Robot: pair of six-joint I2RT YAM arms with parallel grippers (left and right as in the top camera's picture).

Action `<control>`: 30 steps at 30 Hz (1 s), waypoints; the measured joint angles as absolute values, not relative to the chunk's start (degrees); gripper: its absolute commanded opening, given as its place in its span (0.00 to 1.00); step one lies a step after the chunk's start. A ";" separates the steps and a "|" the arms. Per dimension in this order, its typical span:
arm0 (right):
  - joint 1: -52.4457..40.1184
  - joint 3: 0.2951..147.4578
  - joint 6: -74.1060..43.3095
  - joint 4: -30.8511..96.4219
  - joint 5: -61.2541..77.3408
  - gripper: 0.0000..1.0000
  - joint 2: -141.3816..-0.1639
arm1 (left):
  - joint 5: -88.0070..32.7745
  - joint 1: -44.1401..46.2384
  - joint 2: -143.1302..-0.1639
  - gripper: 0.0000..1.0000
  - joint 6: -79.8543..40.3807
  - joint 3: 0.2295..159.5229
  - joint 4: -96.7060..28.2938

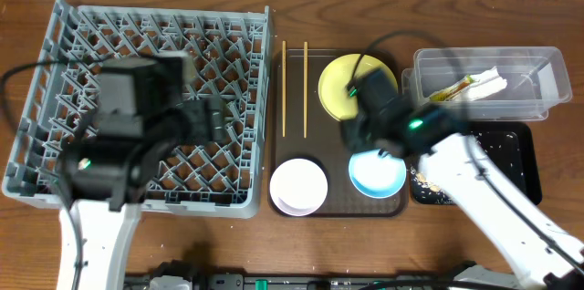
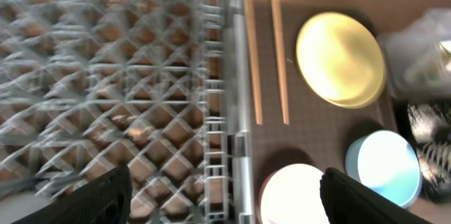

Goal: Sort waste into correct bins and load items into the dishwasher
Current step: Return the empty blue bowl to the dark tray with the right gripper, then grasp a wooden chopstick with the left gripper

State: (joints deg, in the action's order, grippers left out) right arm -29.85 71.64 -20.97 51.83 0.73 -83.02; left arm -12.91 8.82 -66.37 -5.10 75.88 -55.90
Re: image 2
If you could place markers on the yellow plate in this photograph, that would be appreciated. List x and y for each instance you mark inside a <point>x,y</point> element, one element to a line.
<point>340,60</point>

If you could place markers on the dark brown serving tray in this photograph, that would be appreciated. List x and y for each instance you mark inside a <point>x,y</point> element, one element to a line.
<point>318,133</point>

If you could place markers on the pink bowl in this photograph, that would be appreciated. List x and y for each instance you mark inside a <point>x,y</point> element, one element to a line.
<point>291,195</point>

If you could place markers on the black waste tray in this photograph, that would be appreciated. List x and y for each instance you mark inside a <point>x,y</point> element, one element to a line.
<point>430,146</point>

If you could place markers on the white paper cup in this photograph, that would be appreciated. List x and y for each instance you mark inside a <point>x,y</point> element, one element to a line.
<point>16,206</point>

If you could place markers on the rice food scraps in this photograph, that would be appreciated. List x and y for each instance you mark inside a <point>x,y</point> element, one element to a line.
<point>435,146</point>

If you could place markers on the clear plastic bin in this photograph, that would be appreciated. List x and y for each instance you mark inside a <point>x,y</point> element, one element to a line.
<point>417,57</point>

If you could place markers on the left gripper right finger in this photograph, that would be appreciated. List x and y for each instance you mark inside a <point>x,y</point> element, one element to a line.
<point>346,201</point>

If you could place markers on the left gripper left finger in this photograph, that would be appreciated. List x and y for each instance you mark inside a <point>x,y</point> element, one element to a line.
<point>107,199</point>

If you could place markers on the light blue bowl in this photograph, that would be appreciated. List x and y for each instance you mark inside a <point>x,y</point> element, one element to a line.
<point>385,162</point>

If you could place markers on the wooden chopstick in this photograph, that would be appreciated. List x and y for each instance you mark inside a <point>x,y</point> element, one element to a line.
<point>280,57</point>
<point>253,60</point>

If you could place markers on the grey dish rack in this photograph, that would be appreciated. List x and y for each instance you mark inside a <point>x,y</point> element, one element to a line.
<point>158,86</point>

